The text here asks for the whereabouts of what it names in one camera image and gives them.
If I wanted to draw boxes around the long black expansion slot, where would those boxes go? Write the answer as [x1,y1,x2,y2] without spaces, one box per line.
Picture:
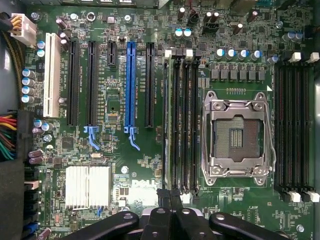
[66,37,81,127]
[86,40,99,127]
[144,41,156,129]

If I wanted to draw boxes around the coloured power wire bundle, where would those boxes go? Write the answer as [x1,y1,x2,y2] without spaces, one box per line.
[0,112,19,163]

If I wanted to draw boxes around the CPU socket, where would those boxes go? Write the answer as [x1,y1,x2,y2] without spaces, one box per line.
[201,90,276,187]

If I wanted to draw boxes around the light blue slot latch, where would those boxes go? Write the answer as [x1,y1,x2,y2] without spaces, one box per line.
[123,126,141,152]
[83,125,101,151]

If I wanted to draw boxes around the white expansion slot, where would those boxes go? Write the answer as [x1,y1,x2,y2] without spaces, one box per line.
[42,32,62,119]

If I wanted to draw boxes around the black RAM slot white latches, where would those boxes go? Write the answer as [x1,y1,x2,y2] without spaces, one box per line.
[161,49,174,191]
[301,51,320,203]
[182,49,195,204]
[283,51,301,203]

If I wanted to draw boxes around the white power connector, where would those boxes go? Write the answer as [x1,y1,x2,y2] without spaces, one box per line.
[9,12,38,49]

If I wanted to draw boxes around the braided sleeved cable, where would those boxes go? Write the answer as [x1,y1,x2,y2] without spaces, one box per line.
[1,31,25,111]

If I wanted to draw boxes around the yellow and black wires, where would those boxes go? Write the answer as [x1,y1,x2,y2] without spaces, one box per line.
[0,11,21,35]

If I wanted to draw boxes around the green Dell motherboard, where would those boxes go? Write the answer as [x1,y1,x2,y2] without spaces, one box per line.
[23,0,316,240]

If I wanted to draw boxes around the short black expansion slot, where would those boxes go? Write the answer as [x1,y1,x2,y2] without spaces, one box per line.
[106,40,119,69]

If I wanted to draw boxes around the black main power connector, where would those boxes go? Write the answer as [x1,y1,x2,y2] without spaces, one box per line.
[15,109,35,161]

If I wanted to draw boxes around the wire locking lever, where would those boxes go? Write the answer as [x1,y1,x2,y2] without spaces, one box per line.
[263,99,276,176]
[201,99,213,181]

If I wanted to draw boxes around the silver metal socket cover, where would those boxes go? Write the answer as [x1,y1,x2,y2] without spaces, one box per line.
[209,99,270,176]

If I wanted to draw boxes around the silver finned heat sink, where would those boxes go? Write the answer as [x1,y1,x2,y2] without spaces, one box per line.
[65,165,112,210]

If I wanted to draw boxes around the blue expansion slot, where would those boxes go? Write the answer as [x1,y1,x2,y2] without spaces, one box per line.
[123,41,138,128]

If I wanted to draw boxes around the green RAM stick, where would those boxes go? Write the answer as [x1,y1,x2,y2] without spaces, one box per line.
[161,56,173,190]

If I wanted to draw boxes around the green computer motherboard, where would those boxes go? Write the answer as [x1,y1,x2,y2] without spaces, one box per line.
[0,0,320,240]

